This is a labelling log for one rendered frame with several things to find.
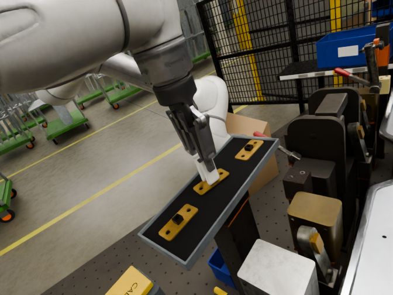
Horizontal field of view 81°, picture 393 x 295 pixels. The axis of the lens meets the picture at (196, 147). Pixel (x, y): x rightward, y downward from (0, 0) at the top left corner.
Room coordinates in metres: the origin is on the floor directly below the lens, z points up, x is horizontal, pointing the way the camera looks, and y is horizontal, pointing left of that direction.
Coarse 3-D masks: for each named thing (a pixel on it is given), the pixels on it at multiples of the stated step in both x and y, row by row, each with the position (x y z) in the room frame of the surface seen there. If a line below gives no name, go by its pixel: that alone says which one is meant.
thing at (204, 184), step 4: (220, 172) 0.44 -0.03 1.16; (224, 172) 0.43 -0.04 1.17; (228, 172) 0.43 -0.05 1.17; (220, 176) 0.42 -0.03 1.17; (224, 176) 0.42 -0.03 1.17; (220, 180) 0.41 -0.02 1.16; (200, 184) 0.42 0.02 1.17; (204, 184) 0.42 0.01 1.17; (212, 184) 0.41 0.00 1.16; (216, 184) 0.41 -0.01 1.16; (196, 188) 0.41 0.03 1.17; (204, 188) 0.40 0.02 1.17; (208, 188) 0.40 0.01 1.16; (200, 192) 0.40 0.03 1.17; (204, 192) 0.39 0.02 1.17
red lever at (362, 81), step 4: (336, 68) 0.80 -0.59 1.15; (340, 68) 0.79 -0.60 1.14; (336, 72) 0.79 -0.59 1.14; (340, 72) 0.78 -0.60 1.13; (344, 72) 0.78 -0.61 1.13; (348, 72) 0.77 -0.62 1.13; (344, 76) 0.77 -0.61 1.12; (348, 76) 0.76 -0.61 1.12; (352, 76) 0.76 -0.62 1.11; (356, 76) 0.76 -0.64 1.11; (356, 80) 0.75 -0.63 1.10; (360, 80) 0.74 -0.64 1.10; (364, 80) 0.73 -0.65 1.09; (364, 84) 0.73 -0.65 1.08; (368, 84) 0.72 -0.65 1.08
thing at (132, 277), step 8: (128, 272) 0.28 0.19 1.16; (136, 272) 0.27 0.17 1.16; (120, 280) 0.27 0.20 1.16; (128, 280) 0.26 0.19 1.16; (136, 280) 0.26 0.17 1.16; (144, 280) 0.25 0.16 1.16; (112, 288) 0.26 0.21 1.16; (120, 288) 0.25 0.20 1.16; (128, 288) 0.25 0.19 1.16; (136, 288) 0.24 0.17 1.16; (144, 288) 0.24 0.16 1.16
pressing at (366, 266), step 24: (384, 120) 0.59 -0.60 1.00; (384, 192) 0.35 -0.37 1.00; (360, 216) 0.32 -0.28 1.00; (384, 216) 0.30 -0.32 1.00; (360, 240) 0.27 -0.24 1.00; (384, 240) 0.26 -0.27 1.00; (360, 264) 0.23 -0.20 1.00; (384, 264) 0.22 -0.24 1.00; (360, 288) 0.20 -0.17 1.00; (384, 288) 0.19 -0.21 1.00
